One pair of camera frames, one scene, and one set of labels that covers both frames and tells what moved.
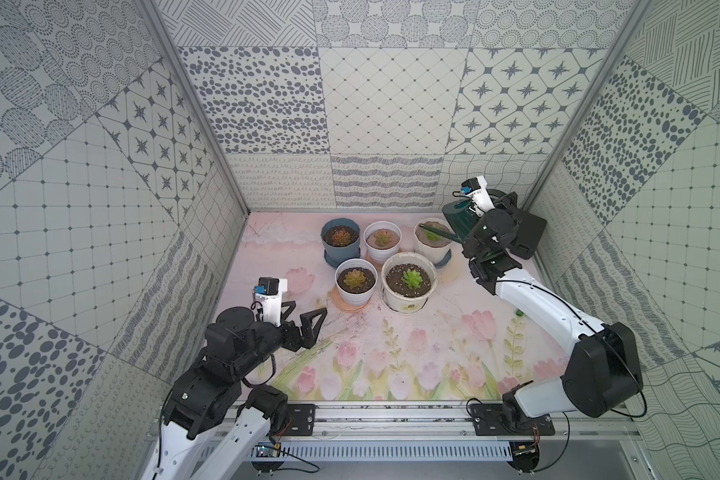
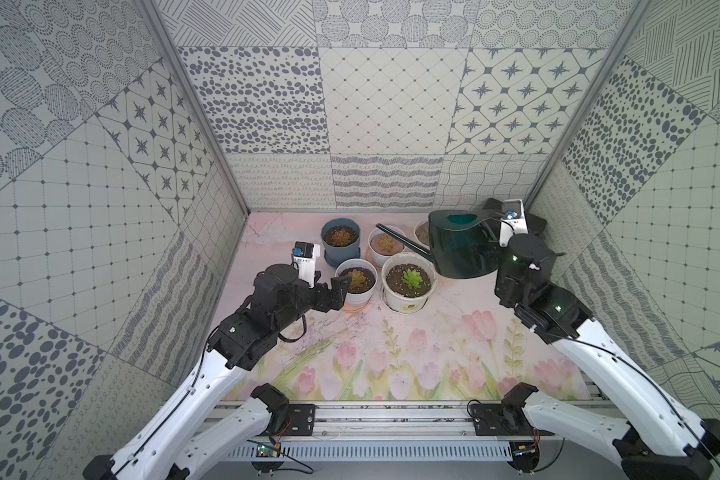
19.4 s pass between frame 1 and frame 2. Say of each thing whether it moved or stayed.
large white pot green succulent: stayed
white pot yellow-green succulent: stayed
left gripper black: moved
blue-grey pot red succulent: stayed
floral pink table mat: stayed
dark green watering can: moved
